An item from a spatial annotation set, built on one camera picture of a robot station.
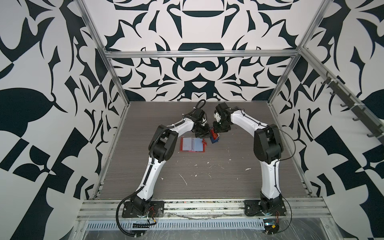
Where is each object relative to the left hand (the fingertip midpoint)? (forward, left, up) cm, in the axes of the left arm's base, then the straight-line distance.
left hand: (212, 132), depth 99 cm
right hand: (+1, -3, +2) cm, 4 cm away
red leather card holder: (-7, +13, -3) cm, 15 cm away
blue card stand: (-2, +1, -2) cm, 3 cm away
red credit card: (-2, -1, 0) cm, 2 cm away
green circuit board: (-50, -22, -4) cm, 55 cm away
